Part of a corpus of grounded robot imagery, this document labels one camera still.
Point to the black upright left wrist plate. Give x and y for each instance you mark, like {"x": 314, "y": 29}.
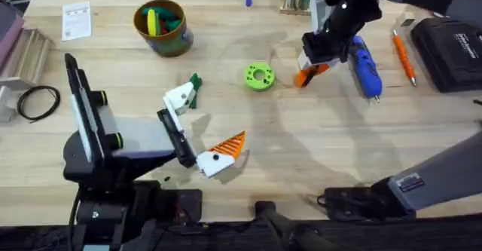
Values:
{"x": 81, "y": 104}

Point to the black rail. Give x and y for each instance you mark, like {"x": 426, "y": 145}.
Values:
{"x": 376, "y": 239}

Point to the pale ridged box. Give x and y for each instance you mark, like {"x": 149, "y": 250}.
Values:
{"x": 22, "y": 55}

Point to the black case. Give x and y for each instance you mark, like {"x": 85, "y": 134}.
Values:
{"x": 448, "y": 51}

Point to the orange pen tool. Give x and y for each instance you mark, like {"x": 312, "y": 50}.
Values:
{"x": 403, "y": 57}

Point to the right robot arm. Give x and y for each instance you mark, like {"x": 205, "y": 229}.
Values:
{"x": 433, "y": 179}

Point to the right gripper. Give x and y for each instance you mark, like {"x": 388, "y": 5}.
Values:
{"x": 335, "y": 36}

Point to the green disc with holes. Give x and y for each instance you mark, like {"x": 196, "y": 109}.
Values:
{"x": 250, "y": 80}

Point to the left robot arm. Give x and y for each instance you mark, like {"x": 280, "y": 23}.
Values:
{"x": 98, "y": 221}

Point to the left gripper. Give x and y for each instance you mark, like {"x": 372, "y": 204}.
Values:
{"x": 143, "y": 138}

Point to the white paper sheet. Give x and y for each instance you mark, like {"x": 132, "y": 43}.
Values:
{"x": 76, "y": 20}

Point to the brown tub with toys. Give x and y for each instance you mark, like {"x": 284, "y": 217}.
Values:
{"x": 165, "y": 43}

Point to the blue electric screwdriver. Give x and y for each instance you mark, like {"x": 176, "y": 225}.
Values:
{"x": 365, "y": 70}

